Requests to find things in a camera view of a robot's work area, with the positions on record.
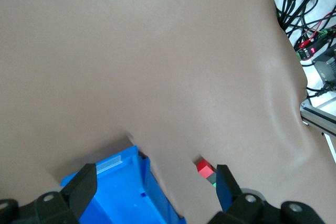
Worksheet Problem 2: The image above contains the blue plastic storage bin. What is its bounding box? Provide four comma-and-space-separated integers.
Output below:
60, 144, 187, 224

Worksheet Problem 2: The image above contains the aluminium camera mount post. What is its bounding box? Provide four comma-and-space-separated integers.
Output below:
300, 100, 336, 163

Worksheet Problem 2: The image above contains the brown table mat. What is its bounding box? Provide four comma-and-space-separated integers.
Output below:
0, 0, 336, 224

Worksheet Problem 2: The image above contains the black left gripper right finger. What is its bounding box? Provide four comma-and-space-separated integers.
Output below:
209, 164, 282, 224

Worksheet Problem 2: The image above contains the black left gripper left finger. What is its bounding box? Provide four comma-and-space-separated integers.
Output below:
18, 163, 98, 224

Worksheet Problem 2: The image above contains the red cube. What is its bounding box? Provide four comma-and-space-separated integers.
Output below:
196, 158, 214, 179

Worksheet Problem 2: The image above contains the black adapter with red light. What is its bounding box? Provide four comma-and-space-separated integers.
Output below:
296, 37, 331, 60

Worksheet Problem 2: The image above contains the black cable bundle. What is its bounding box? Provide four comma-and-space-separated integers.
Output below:
277, 0, 336, 99

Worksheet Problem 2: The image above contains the dark grey box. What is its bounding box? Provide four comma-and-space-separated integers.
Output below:
313, 48, 336, 84

